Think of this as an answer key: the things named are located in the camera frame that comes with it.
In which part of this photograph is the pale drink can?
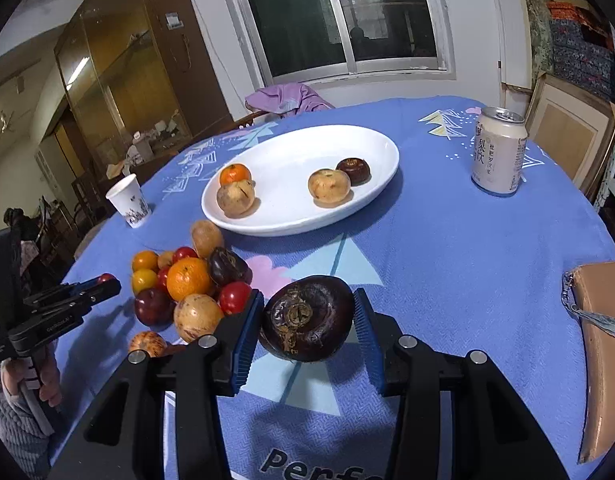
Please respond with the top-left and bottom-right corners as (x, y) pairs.
(470, 106), (529, 197)

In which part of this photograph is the yellow tomato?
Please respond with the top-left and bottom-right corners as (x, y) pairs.
(131, 268), (159, 295)

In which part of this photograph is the large orange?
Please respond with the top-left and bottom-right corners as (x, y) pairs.
(166, 257), (211, 302)

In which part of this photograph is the green stone panel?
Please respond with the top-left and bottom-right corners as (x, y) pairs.
(517, 0), (555, 81)

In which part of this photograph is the dark red plum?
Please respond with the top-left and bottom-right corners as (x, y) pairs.
(134, 287), (176, 326)

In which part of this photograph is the small orange mandarin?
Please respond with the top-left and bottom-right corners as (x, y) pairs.
(219, 163), (252, 187)

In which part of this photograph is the dark reddish purple fruit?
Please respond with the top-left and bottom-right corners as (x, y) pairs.
(207, 246), (252, 287)

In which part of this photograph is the tan oval fruit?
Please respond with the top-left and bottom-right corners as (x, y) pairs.
(190, 220), (225, 260)

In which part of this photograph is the sliding window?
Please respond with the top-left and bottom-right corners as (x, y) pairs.
(220, 0), (458, 92)

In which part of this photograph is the orange tomato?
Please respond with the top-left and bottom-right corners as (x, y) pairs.
(132, 250), (160, 273)

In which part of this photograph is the small dark brown fruit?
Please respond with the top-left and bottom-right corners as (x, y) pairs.
(336, 157), (372, 186)

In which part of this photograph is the wooden glass cabinet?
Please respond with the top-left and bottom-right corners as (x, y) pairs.
(54, 0), (233, 161)

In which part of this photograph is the cardboard box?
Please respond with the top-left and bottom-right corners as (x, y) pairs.
(525, 74), (615, 201)

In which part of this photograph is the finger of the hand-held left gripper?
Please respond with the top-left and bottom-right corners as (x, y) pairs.
(23, 280), (123, 321)
(57, 280), (104, 297)

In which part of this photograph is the blue printed tablecloth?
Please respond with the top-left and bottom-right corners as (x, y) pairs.
(47, 96), (615, 480)

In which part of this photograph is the white printed paper cup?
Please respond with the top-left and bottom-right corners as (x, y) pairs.
(106, 174), (152, 229)

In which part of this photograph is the person's left hand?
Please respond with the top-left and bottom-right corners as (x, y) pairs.
(2, 349), (64, 412)

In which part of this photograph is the small orange striped fruit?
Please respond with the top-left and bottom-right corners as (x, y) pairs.
(128, 331), (168, 358)

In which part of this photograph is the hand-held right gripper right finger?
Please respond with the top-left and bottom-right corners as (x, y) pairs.
(352, 287), (571, 480)

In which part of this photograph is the tan speckled passion fruit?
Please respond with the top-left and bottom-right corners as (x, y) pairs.
(174, 293), (224, 345)
(216, 180), (256, 219)
(308, 168), (352, 206)

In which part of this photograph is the person's left forearm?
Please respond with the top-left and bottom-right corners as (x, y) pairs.
(0, 365), (55, 480)

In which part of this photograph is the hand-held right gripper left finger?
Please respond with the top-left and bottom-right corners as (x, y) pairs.
(47, 289), (265, 480)

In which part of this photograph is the white oval plate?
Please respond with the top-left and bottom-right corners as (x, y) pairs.
(201, 125), (401, 237)

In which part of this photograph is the brown pouch with strap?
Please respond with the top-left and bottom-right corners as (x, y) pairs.
(562, 261), (615, 465)

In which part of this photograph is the wooden chair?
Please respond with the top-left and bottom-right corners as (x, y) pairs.
(228, 110), (268, 133)

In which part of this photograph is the large dark purple fruit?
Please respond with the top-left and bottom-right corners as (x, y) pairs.
(260, 275), (355, 363)

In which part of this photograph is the purple garment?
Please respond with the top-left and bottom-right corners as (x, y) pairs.
(244, 82), (335, 120)

